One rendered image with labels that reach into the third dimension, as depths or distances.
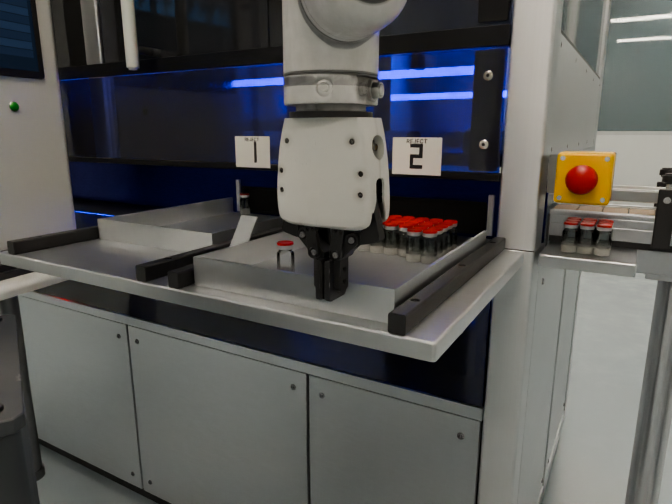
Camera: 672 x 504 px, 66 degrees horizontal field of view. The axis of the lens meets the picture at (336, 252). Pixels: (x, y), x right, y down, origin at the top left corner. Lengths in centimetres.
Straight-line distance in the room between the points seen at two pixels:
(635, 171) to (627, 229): 450
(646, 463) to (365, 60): 87
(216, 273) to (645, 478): 83
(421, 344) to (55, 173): 106
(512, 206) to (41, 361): 146
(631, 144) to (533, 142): 460
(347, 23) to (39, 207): 105
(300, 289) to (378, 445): 58
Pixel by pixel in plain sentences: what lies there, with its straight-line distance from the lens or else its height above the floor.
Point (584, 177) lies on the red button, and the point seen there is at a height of 100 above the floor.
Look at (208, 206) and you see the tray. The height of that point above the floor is 90.
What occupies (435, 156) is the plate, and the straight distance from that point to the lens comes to 86.
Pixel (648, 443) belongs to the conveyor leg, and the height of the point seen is 54.
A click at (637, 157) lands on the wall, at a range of 541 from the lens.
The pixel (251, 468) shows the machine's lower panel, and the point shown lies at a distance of 131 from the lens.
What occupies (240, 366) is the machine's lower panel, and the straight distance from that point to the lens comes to 119.
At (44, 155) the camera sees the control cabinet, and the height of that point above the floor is 101.
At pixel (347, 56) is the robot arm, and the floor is 112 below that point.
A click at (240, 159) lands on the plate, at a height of 100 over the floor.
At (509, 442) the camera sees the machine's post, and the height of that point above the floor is 55.
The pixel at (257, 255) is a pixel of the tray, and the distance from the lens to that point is 72.
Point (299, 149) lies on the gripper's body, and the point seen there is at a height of 104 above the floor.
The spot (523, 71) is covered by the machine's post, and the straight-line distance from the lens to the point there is 83.
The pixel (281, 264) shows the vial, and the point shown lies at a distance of 63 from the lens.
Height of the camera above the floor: 106
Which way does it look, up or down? 13 degrees down
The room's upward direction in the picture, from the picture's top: straight up
